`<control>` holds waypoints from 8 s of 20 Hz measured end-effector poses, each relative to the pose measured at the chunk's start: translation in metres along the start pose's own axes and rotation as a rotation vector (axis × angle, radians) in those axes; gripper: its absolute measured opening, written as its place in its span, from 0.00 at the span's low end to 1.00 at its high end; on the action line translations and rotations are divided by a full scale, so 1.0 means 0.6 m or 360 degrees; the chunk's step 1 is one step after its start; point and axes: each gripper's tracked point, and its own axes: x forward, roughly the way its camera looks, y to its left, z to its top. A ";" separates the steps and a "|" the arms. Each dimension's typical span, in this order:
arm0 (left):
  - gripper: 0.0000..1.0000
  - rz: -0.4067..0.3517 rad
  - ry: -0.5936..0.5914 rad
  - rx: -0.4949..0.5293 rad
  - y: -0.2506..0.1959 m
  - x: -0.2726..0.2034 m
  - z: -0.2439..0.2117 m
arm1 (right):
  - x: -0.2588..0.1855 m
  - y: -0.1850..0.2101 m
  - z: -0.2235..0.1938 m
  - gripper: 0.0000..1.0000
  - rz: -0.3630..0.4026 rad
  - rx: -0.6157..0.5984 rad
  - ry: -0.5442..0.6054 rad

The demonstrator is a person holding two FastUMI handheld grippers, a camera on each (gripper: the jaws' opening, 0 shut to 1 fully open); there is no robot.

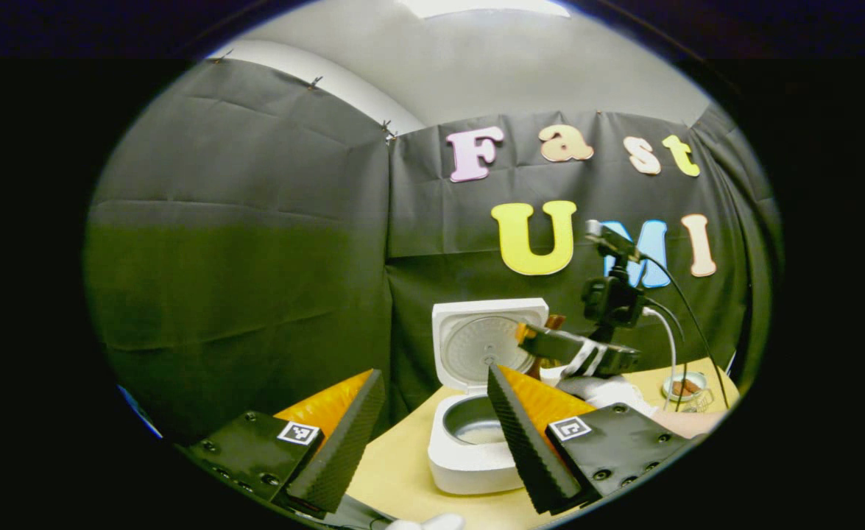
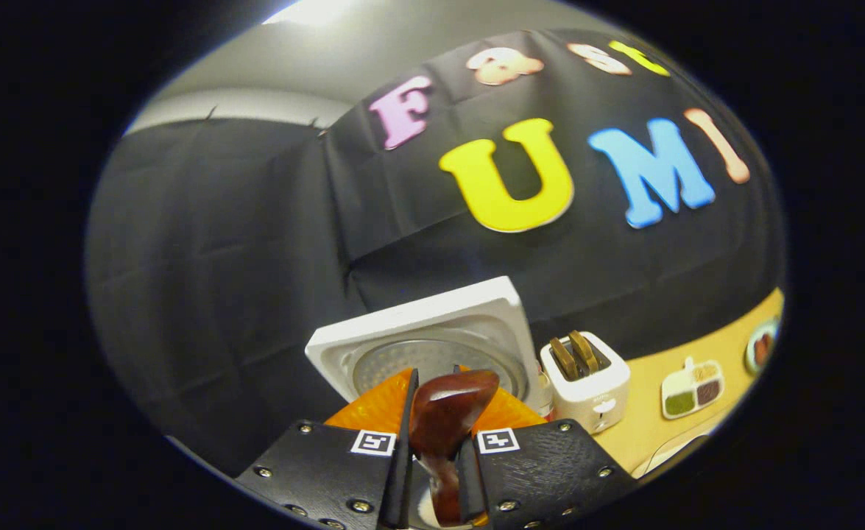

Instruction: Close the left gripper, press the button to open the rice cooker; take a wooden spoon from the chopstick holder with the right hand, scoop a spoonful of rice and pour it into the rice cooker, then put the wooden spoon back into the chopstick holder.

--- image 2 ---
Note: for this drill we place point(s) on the red meat piece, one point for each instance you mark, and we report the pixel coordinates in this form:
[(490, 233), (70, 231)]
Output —
[(762, 348)]

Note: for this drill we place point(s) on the cream cutting board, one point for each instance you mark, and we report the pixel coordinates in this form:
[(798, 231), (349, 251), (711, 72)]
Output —
[(668, 453)]

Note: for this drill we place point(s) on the black backdrop cloth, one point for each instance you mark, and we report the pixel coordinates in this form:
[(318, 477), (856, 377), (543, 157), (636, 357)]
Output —
[(219, 258)]

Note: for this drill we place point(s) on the white divided grain tray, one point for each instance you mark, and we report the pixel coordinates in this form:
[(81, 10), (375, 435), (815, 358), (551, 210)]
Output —
[(690, 390)]

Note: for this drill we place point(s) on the brown bread slice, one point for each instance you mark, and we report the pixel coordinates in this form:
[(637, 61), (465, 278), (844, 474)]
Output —
[(563, 359), (585, 352)]

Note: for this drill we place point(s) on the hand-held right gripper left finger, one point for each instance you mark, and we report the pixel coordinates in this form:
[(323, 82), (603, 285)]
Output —
[(314, 471)]

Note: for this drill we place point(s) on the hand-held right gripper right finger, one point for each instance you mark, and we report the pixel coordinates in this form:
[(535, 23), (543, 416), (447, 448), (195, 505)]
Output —
[(542, 471)]

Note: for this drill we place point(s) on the pale green plate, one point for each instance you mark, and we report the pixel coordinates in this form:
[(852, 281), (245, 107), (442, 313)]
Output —
[(750, 361)]

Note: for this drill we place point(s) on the white rice cooker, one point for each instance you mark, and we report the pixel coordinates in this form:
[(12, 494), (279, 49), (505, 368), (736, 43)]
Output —
[(439, 316)]

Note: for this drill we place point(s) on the dark wooden spoon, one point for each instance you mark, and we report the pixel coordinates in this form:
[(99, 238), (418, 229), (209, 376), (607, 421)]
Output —
[(443, 419)]

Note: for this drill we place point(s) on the white toaster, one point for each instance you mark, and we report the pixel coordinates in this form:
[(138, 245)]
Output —
[(594, 401)]

